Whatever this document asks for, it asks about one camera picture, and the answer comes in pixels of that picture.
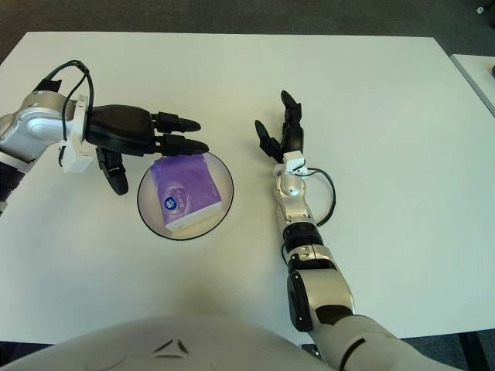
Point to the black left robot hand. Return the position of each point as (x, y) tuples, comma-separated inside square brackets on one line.
[(120, 129)]

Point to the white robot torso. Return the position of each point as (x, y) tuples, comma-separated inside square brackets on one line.
[(174, 332)]

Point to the white plate with black rim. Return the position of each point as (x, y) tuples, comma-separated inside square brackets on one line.
[(149, 201)]

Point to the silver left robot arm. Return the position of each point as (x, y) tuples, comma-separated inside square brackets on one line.
[(35, 123)]

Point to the white side table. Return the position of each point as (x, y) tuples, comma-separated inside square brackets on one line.
[(479, 73)]

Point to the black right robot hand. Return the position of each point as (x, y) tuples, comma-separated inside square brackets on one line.
[(294, 137)]

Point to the black table leg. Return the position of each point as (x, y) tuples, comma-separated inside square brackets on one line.
[(475, 351)]

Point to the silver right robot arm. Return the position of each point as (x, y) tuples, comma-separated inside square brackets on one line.
[(328, 293)]

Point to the purple tissue paper pack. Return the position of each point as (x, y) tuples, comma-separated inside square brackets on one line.
[(189, 185)]

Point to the small white floor object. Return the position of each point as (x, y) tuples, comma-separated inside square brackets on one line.
[(480, 10)]

